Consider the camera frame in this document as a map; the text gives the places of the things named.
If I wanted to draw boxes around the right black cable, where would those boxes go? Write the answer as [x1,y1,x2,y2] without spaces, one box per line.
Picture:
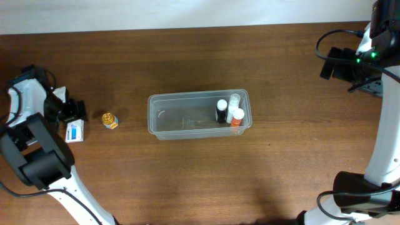
[314,29,400,223]

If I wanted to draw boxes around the white lotion bottle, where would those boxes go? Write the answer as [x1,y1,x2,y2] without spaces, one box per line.
[226,94,241,124]

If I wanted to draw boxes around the orange tube white cap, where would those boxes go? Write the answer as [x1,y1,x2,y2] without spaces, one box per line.
[231,108,245,127]

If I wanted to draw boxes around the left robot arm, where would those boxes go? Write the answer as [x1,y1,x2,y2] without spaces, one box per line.
[1,65,118,224]

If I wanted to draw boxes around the clear plastic container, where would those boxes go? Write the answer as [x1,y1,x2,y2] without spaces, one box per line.
[147,89,253,140]

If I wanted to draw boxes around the black bottle white cap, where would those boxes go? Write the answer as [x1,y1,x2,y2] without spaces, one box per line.
[216,99,228,124]

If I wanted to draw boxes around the small gold-lid jar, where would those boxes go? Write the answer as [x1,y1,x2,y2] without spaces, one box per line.
[102,112,119,129]

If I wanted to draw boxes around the white medicine box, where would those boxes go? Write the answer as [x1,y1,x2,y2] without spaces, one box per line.
[65,119,84,143]

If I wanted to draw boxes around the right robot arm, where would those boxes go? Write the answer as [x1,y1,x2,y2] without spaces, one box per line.
[295,0,399,225]

